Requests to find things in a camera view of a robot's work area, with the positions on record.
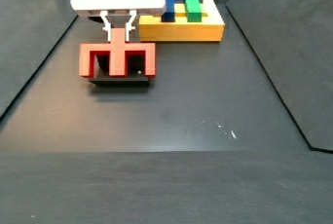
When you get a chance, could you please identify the red E-shaped block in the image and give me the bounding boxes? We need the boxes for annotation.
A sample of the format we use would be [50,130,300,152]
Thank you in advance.
[79,28,157,78]

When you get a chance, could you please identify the yellow base board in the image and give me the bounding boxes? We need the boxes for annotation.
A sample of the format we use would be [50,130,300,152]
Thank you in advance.
[140,0,225,42]

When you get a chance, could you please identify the dark blue bar block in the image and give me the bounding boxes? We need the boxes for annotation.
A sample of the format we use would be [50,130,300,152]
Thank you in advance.
[162,0,176,22]

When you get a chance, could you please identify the green bar block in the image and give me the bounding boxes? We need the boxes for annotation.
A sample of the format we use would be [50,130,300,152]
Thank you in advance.
[184,0,202,22]

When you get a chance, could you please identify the black angle bracket stand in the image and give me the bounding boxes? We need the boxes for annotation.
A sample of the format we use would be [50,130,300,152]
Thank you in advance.
[89,53,150,87]

